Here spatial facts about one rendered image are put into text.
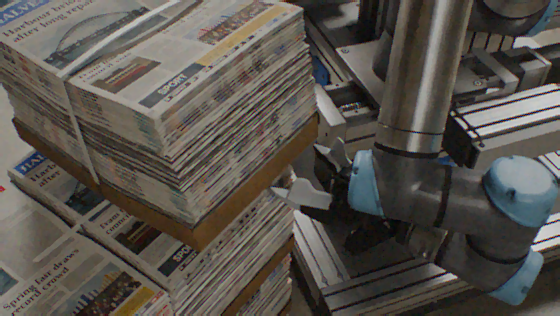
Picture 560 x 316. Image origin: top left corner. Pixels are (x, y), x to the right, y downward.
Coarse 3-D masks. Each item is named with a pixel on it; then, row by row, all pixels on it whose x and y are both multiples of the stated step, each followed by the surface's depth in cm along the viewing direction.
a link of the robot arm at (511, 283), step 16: (448, 240) 68; (464, 240) 66; (448, 256) 68; (464, 256) 67; (480, 256) 64; (528, 256) 65; (464, 272) 67; (480, 272) 65; (496, 272) 64; (512, 272) 64; (528, 272) 64; (480, 288) 67; (496, 288) 65; (512, 288) 64; (528, 288) 64; (512, 304) 66
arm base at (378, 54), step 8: (384, 32) 104; (392, 32) 100; (384, 40) 103; (392, 40) 101; (376, 48) 106; (384, 48) 103; (376, 56) 105; (384, 56) 103; (376, 64) 105; (384, 64) 103; (376, 72) 106; (384, 72) 104; (384, 80) 105
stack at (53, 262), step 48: (0, 192) 83; (48, 192) 83; (0, 240) 77; (48, 240) 77; (96, 240) 80; (144, 240) 76; (240, 240) 83; (288, 240) 100; (0, 288) 71; (48, 288) 71; (96, 288) 71; (144, 288) 71; (192, 288) 77; (240, 288) 90; (288, 288) 112
